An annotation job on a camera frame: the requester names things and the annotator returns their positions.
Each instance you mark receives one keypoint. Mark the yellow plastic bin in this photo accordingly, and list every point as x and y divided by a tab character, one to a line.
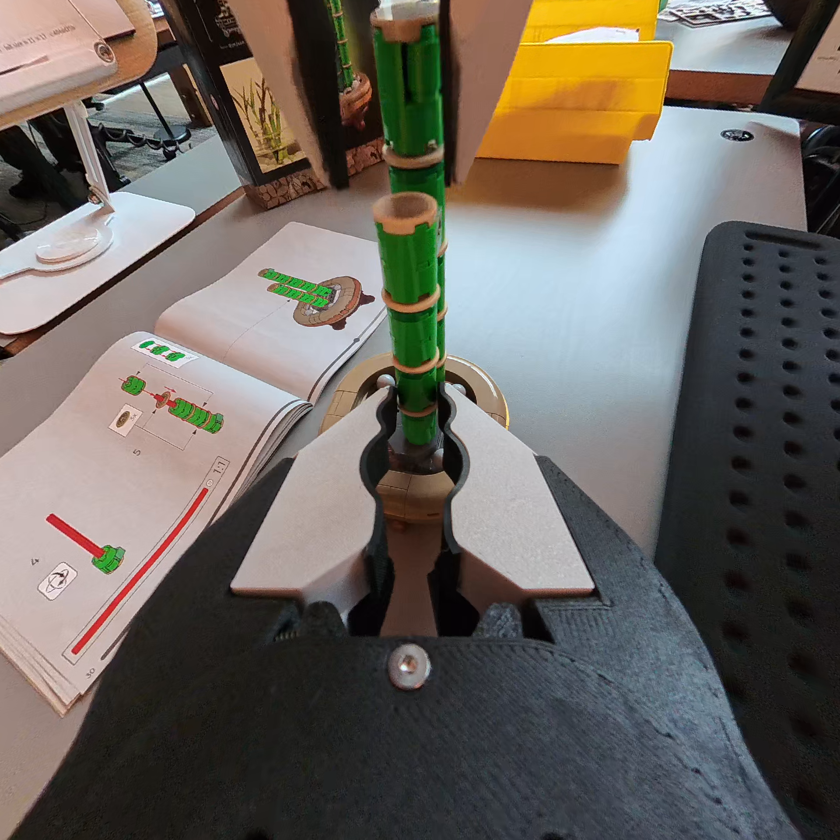
564	105

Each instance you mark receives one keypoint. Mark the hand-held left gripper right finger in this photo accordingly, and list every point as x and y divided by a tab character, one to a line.
518	518

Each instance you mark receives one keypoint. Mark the black bamboo set box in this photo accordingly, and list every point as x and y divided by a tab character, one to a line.
197	79

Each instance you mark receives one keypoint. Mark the printed instruction sheet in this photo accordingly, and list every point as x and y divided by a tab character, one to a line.
39	26

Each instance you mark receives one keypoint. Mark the building instruction booklet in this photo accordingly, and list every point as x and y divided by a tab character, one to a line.
131	459

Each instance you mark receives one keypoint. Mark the toy brick bamboo model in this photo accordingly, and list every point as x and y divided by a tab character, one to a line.
410	262

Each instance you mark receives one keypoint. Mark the background work table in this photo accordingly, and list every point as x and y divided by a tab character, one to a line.
722	59

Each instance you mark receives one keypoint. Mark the grey desk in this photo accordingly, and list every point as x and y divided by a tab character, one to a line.
590	295

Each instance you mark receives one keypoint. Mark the round desk grommet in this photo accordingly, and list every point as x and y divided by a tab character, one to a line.
736	134

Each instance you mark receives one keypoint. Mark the black framed marker sign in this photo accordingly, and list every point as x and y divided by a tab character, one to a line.
781	65

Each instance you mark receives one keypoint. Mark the white document stand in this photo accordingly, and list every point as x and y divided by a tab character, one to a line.
98	262

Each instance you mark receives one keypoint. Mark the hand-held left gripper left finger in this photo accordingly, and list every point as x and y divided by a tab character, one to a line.
308	518

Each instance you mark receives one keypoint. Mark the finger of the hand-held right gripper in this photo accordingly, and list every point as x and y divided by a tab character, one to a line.
272	39
479	65

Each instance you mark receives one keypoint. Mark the black office chair base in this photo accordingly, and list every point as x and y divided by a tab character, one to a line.
154	134

